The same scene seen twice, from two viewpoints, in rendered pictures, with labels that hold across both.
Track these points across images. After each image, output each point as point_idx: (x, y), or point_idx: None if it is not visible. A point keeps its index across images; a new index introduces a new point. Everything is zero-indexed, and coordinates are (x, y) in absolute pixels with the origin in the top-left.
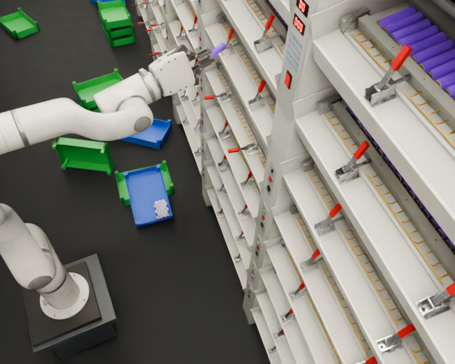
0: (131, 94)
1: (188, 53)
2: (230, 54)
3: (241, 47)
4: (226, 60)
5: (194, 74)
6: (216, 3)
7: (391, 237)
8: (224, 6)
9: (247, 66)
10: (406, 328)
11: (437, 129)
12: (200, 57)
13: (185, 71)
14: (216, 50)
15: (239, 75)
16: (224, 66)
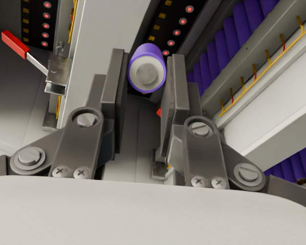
0: None
1: (32, 159)
2: (224, 140)
3: (214, 112)
4: (236, 148)
5: (218, 180)
6: (126, 169)
7: None
8: (74, 84)
9: (268, 66)
10: None
11: None
12: (110, 98)
13: (140, 235)
14: (137, 51)
15: (293, 89)
16: (254, 163)
